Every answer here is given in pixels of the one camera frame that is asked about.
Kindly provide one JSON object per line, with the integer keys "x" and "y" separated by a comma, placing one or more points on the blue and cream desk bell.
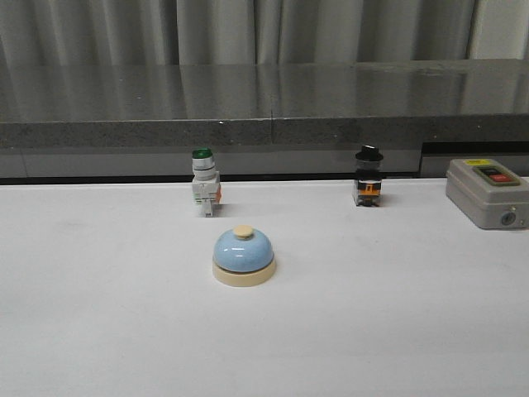
{"x": 243, "y": 257}

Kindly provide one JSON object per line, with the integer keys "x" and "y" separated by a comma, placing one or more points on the grey stone counter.
{"x": 261, "y": 121}

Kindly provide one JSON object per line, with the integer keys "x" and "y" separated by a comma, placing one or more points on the grey push-button control box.
{"x": 488, "y": 193}

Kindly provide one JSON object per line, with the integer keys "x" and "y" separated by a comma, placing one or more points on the grey pleated curtain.
{"x": 259, "y": 32}

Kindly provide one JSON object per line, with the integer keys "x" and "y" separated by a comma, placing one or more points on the green pushbutton switch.
{"x": 206, "y": 184}

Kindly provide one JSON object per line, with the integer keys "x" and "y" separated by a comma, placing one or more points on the black selector switch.
{"x": 368, "y": 180}

